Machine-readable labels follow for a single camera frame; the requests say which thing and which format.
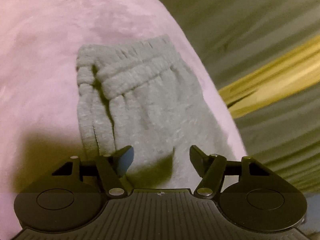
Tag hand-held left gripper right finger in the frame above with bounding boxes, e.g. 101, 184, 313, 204
189, 145, 272, 198

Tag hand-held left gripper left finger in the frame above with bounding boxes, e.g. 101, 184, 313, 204
51, 145, 135, 197

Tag grey pants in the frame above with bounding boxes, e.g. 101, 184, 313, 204
76, 34, 227, 189

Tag pink fleece blanket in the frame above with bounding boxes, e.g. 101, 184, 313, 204
0, 0, 248, 240

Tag yellow wooden frame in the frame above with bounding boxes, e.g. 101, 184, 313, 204
218, 35, 320, 118

